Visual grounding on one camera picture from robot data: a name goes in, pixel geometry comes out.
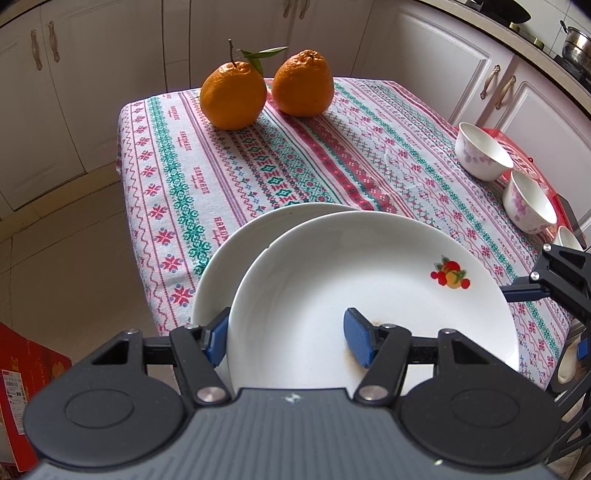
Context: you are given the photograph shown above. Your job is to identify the black wok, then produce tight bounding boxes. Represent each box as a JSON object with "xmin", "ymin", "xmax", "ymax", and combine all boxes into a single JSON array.
[{"xmin": 465, "ymin": 0, "xmax": 533, "ymax": 25}]

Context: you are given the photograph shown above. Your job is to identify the white plate with fruit print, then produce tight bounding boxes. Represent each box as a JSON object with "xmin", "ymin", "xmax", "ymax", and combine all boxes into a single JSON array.
[
  {"xmin": 228, "ymin": 211, "xmax": 520, "ymax": 389},
  {"xmin": 190, "ymin": 202, "xmax": 362, "ymax": 370}
]

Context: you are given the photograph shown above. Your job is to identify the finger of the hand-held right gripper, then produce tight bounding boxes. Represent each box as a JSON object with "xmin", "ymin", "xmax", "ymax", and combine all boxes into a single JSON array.
[
  {"xmin": 501, "ymin": 244, "xmax": 591, "ymax": 325},
  {"xmin": 547, "ymin": 332, "xmax": 591, "ymax": 463}
]

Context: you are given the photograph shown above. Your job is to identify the beige kitchen countertop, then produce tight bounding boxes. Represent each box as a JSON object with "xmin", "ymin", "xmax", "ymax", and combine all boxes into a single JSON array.
[{"xmin": 416, "ymin": 0, "xmax": 591, "ymax": 109}]

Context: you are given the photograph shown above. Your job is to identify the white kitchen cabinets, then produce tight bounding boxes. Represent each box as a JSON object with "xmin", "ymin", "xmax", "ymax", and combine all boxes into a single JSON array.
[{"xmin": 0, "ymin": 0, "xmax": 591, "ymax": 222}]

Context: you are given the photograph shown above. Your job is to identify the red cardboard box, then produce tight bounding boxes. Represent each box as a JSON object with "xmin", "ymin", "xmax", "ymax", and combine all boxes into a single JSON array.
[{"xmin": 0, "ymin": 322, "xmax": 73, "ymax": 473}]

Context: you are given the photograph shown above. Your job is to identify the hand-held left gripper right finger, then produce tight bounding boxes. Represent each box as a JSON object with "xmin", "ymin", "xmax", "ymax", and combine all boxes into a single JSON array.
[{"xmin": 342, "ymin": 308, "xmax": 493, "ymax": 408}]

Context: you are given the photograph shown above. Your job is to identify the red gift box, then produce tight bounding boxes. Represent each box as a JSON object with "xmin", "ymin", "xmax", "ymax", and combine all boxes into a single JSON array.
[{"xmin": 479, "ymin": 128, "xmax": 579, "ymax": 241}]

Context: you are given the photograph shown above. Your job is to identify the white bowl with pink flowers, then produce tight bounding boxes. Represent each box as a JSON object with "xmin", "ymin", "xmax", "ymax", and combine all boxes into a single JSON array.
[
  {"xmin": 552, "ymin": 226, "xmax": 584, "ymax": 253},
  {"xmin": 454, "ymin": 122, "xmax": 515, "ymax": 182},
  {"xmin": 502, "ymin": 170, "xmax": 558, "ymax": 236}
]

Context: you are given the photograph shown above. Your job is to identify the orange with green leaf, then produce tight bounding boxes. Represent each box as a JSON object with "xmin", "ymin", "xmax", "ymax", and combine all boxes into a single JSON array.
[{"xmin": 199, "ymin": 39, "xmax": 290, "ymax": 131}]

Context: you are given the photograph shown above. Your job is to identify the orange without leaf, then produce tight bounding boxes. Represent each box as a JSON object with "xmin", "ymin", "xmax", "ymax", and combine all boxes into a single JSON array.
[{"xmin": 272, "ymin": 49, "xmax": 335, "ymax": 117}]

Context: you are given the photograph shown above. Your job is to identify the steel cooking pot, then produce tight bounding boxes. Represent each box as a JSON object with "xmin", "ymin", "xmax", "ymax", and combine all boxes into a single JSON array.
[{"xmin": 559, "ymin": 20, "xmax": 591, "ymax": 66}]

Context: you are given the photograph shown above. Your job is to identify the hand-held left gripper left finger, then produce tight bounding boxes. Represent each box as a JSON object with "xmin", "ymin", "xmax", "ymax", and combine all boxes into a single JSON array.
[{"xmin": 90, "ymin": 306, "xmax": 232, "ymax": 408}]

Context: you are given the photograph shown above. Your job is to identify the patterned tablecloth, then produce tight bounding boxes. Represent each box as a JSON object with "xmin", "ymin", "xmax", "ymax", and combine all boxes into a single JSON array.
[{"xmin": 115, "ymin": 76, "xmax": 583, "ymax": 385}]

